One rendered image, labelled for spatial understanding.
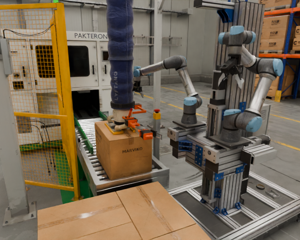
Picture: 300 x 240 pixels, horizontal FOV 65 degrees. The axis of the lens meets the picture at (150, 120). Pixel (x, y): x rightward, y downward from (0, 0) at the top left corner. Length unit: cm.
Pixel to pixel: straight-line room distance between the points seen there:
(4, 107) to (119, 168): 119
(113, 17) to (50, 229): 165
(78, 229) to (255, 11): 200
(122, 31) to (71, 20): 871
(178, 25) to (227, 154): 1145
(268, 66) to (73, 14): 959
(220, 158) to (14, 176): 198
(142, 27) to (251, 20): 1000
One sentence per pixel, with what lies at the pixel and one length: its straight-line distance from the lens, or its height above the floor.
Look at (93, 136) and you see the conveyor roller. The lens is 338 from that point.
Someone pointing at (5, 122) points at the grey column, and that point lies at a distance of 256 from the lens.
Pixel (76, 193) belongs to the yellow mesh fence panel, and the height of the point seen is 9.
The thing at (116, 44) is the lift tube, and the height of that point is 173.
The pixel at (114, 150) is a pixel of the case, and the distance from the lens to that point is 207.
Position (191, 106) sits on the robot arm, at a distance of 215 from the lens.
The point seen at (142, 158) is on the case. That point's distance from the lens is 220.
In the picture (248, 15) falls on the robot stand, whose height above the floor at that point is 193.
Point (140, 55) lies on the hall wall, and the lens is 1177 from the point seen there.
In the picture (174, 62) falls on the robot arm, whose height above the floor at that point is 158.
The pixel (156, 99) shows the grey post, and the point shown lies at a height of 65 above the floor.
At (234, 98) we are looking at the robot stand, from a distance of 203.
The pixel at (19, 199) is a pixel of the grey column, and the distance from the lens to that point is 288.
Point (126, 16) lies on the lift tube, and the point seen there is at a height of 195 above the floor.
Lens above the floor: 168
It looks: 16 degrees down
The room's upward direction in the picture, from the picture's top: straight up
